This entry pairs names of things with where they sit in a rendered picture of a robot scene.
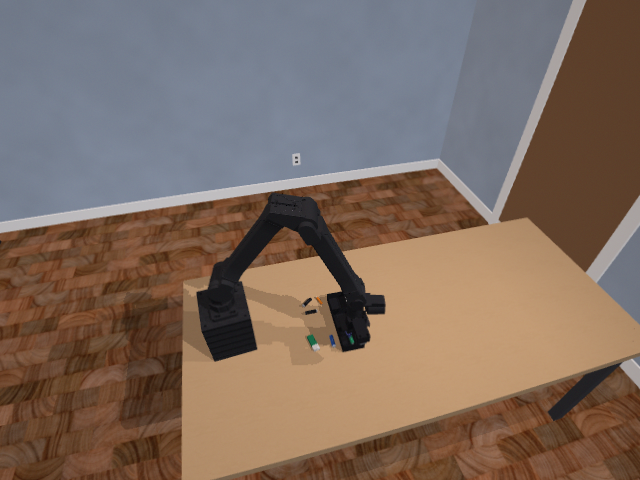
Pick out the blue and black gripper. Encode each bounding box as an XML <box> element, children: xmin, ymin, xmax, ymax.
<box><xmin>338</xmin><ymin>313</ymin><xmax>370</xmax><ymax>338</ymax></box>

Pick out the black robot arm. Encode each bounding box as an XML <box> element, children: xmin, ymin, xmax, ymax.
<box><xmin>207</xmin><ymin>193</ymin><xmax>386</xmax><ymax>345</ymax></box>

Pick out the black open-top bin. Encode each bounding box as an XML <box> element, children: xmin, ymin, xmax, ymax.
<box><xmin>327</xmin><ymin>291</ymin><xmax>365</xmax><ymax>352</ymax></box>

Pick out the white and green eraser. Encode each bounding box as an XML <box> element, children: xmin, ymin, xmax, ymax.
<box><xmin>307</xmin><ymin>334</ymin><xmax>320</xmax><ymax>352</ymax></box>

